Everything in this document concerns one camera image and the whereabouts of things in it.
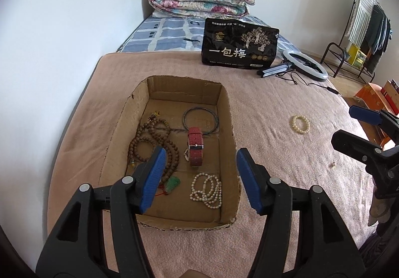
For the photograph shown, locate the cream bead bracelet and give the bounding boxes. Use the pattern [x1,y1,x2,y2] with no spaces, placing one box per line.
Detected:
[291,114,311,135]

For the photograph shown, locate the white pearl necklace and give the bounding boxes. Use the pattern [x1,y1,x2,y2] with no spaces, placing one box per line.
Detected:
[189,172,223,210]

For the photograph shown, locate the brown wooden bead necklace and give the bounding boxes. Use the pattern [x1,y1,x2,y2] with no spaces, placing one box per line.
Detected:
[127,112,181,187]

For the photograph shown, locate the blue bangle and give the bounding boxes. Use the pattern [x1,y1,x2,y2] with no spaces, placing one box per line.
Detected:
[182,106,219,136]

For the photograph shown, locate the orange cardboard box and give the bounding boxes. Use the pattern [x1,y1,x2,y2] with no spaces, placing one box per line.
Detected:
[353,79,399,148]

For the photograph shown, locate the black metal rack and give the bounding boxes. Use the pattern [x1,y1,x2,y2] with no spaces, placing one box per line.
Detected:
[320,0,392,82]

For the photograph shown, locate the green jade pendant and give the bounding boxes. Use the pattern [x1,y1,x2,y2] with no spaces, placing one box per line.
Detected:
[164,176,181,195]

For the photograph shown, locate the hanging clothes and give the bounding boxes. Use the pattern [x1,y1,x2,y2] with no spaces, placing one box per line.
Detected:
[344,0,392,74]

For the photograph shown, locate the black snack bag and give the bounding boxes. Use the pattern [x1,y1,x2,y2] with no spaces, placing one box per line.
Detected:
[201,18,279,70]

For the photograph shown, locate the blue checked bed sheet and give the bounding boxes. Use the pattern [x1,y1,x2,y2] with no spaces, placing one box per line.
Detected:
[115,14,300,54]

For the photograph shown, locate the white ring light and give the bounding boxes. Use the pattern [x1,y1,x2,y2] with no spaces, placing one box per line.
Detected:
[282,50,329,82]

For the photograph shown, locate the black ring light cable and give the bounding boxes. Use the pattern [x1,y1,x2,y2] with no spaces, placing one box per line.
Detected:
[275,70,341,96]

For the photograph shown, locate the black ring light stand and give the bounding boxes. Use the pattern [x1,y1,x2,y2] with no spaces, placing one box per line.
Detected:
[256,62,295,78]

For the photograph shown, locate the red strap wristwatch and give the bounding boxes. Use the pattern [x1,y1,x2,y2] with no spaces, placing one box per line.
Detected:
[185,127,204,168]

